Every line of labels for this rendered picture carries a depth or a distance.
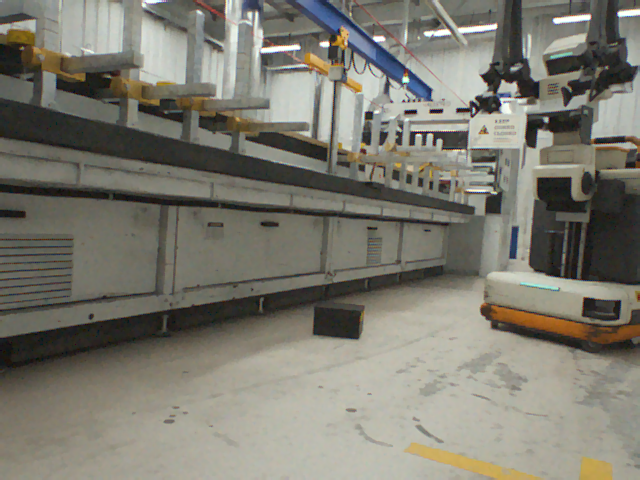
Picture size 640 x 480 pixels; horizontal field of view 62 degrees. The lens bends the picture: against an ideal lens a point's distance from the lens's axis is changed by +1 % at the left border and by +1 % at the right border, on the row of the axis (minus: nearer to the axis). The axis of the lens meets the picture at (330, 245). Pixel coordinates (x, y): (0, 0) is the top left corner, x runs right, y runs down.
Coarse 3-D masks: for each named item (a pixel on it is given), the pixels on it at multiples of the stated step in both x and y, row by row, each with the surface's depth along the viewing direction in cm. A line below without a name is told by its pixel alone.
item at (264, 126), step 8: (208, 128) 204; (216, 128) 202; (224, 128) 201; (248, 128) 196; (256, 128) 194; (264, 128) 192; (272, 128) 191; (280, 128) 189; (288, 128) 188; (296, 128) 186; (304, 128) 185
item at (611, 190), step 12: (540, 180) 247; (552, 180) 243; (564, 180) 238; (600, 180) 239; (612, 180) 235; (540, 192) 247; (552, 192) 242; (564, 192) 238; (600, 192) 239; (612, 192) 235; (552, 204) 249; (564, 204) 244; (576, 204) 244; (588, 204) 249; (600, 204) 239; (612, 204) 236; (564, 216) 258; (576, 216) 253; (588, 216) 249
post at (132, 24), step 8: (128, 0) 148; (136, 0) 148; (128, 8) 148; (136, 8) 148; (128, 16) 148; (136, 16) 148; (128, 24) 148; (136, 24) 148; (128, 32) 148; (136, 32) 149; (128, 40) 148; (136, 40) 149; (128, 48) 148; (136, 48) 149; (128, 72) 148; (136, 72) 150; (136, 80) 150; (120, 104) 150; (128, 104) 148; (136, 104) 151; (120, 112) 150; (128, 112) 149; (136, 112) 151; (136, 120) 151
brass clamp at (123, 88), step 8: (120, 80) 146; (128, 80) 147; (112, 88) 147; (120, 88) 146; (128, 88) 146; (136, 88) 149; (120, 96) 148; (128, 96) 148; (136, 96) 150; (144, 104) 157; (152, 104) 156
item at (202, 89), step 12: (180, 84) 145; (192, 84) 143; (204, 84) 141; (96, 96) 160; (108, 96) 158; (144, 96) 151; (156, 96) 149; (168, 96) 148; (180, 96) 147; (192, 96) 145; (204, 96) 144
